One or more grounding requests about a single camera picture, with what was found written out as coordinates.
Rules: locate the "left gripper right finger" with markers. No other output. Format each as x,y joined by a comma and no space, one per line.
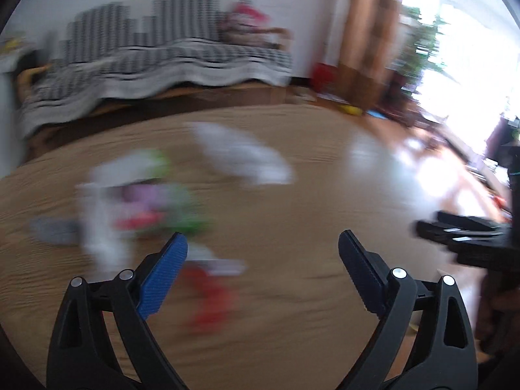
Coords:
443,355

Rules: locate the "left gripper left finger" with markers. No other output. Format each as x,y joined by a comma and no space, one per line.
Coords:
80,353

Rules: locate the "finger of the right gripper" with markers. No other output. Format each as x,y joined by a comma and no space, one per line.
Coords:
445,227

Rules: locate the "right hand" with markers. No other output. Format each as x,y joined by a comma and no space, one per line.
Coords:
497,326

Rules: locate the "torn white cardboard box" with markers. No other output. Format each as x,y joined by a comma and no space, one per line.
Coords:
111,250

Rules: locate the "yellow toy on floor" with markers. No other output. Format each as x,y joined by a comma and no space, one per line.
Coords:
351,110

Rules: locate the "purple pink plush toy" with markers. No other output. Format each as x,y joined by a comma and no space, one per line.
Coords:
157,206

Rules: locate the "round wooden table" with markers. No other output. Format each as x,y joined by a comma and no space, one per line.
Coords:
297,321

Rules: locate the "green potted plant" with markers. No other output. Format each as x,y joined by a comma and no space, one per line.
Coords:
421,48

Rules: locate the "crumpled clear plastic bag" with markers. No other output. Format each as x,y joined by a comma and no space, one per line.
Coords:
238,153

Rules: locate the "brown curtain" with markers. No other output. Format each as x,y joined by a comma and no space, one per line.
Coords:
369,34

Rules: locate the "striped black white sofa blanket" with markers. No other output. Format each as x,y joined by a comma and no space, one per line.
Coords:
136,49

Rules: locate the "red container by wall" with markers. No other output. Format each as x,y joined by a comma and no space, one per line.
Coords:
323,77

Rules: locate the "wooden sofa frame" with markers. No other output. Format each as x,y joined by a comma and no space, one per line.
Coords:
112,114

